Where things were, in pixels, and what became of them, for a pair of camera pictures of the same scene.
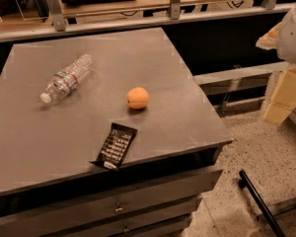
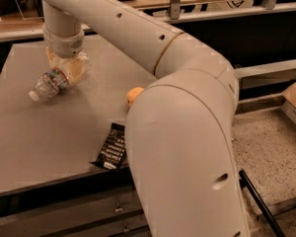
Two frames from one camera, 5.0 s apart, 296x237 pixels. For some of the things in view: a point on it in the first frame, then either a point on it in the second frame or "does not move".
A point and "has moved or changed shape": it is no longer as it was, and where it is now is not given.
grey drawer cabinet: [106, 135] does not move
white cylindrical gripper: [293, 37] -> [65, 45]
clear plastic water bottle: [68, 79] has moved or changed shape
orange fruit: [137, 98] does not move
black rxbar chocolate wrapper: [116, 146] does not move
